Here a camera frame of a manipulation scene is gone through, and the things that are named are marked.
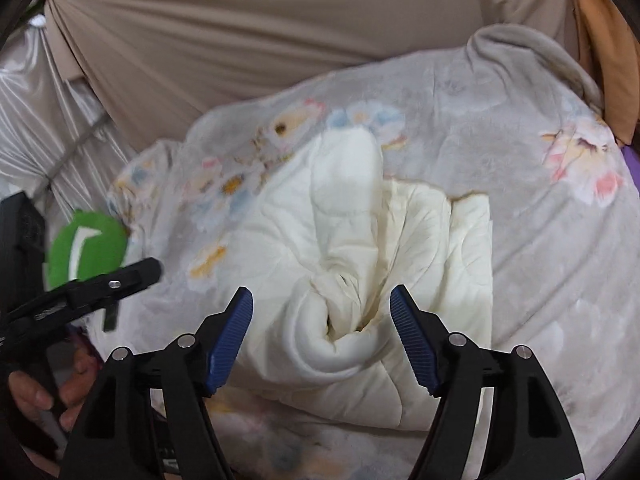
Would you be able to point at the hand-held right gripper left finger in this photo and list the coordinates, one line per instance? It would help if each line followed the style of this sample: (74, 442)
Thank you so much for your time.
(230, 345)

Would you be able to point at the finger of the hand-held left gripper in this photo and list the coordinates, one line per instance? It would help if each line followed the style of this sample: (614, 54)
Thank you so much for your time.
(90, 292)

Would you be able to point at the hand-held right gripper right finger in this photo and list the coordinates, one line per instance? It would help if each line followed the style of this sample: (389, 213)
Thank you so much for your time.
(415, 345)

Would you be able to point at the white quilted jacket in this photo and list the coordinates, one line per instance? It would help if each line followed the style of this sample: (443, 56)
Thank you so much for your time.
(350, 240)

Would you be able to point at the person's left hand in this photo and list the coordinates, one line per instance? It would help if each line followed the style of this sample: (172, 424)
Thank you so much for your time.
(80, 385)

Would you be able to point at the green pillow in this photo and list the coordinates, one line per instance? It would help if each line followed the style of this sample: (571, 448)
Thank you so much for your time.
(100, 255)

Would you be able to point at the silver satin curtain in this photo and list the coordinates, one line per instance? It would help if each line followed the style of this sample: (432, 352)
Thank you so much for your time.
(30, 110)

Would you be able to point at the grey floral blanket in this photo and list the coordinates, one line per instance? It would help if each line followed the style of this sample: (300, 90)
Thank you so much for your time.
(500, 135)

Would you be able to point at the purple cloth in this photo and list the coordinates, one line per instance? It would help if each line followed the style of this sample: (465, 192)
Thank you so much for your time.
(634, 170)

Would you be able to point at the beige backdrop cloth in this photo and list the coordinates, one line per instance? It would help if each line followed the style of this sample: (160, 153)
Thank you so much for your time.
(250, 35)

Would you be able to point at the orange cloth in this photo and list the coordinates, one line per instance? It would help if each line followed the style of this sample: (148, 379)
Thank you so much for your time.
(605, 60)

